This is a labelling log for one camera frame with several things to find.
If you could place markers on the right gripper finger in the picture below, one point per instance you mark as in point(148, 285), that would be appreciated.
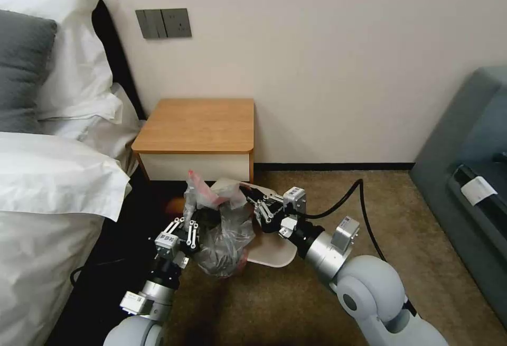
point(259, 196)
point(266, 213)

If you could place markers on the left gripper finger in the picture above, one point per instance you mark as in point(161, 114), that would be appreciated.
point(192, 236)
point(176, 228)

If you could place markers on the clear garbage bag red print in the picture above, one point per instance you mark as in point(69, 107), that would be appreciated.
point(223, 235)

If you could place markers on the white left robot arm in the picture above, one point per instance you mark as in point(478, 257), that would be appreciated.
point(136, 326)

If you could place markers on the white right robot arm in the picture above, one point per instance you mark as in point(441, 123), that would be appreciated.
point(368, 294)

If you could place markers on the black bed base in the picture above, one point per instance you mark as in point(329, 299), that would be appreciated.
point(119, 239)

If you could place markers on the dark baseboard strip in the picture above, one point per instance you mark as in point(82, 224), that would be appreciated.
point(332, 165)

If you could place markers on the wooden nightstand white drawer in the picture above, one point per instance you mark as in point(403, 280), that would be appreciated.
point(198, 132)

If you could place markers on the flat white pillow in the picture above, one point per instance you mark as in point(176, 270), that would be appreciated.
point(103, 124)

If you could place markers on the white duvet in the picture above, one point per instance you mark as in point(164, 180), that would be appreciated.
point(47, 219)

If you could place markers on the grey-blue sofa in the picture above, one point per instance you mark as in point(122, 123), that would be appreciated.
point(455, 156)

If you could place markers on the black headboard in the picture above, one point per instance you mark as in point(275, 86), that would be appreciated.
point(123, 56)

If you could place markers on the white paper label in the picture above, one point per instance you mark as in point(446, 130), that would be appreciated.
point(478, 190)

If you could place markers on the black case on sofa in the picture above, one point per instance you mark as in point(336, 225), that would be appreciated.
point(489, 219)

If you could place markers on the large white pillow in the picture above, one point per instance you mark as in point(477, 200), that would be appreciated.
point(75, 53)

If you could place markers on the grey pillow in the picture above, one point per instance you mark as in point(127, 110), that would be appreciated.
point(21, 72)

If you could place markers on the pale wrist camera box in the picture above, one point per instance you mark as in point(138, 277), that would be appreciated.
point(166, 244)
point(295, 200)

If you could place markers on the grey wall switch panel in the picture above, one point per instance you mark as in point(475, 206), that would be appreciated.
point(163, 23)

